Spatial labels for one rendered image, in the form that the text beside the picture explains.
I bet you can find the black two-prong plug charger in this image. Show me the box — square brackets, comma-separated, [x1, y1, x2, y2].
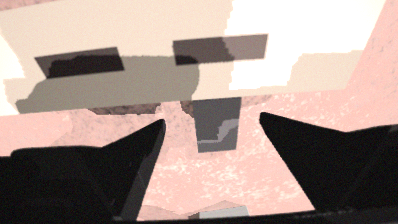
[192, 96, 242, 153]

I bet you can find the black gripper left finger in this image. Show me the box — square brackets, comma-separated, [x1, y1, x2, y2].
[10, 118, 166, 221]

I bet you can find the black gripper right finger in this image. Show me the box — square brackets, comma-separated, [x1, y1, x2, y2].
[258, 112, 398, 210]

